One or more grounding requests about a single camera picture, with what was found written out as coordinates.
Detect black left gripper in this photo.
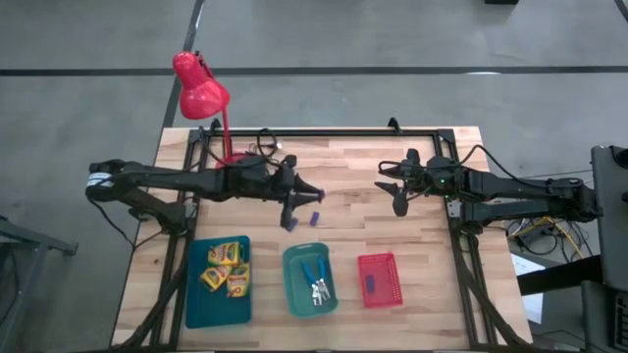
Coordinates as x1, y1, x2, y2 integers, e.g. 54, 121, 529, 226
239, 154, 323, 230

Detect yellow floor cable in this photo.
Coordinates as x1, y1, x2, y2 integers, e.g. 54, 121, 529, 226
502, 198, 598, 261

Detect red desk lamp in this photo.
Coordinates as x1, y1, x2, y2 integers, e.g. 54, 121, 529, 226
171, 50, 251, 171

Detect blue-handled pliers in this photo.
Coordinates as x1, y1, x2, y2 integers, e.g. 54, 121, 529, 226
316, 257, 333, 301
299, 261, 324, 306

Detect red mesh plastic basket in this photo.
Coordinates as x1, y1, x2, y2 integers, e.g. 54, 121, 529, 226
356, 252, 404, 310

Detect teal plastic bin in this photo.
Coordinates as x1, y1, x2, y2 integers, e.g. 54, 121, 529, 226
282, 242, 340, 319

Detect dark blue plastic bin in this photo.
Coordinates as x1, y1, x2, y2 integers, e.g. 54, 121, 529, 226
184, 234, 253, 329

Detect grey metal cart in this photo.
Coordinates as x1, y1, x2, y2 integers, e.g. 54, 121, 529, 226
0, 215, 79, 353

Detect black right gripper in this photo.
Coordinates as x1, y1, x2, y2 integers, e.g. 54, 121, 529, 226
375, 148, 465, 218

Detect white paper sheet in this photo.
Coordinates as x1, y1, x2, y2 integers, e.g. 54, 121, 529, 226
509, 253, 547, 326

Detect dark grey desk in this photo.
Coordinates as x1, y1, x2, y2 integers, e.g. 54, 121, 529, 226
515, 144, 628, 353

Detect yellow crayon box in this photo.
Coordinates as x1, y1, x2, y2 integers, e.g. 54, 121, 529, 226
225, 262, 252, 299
207, 240, 243, 268
199, 264, 234, 293

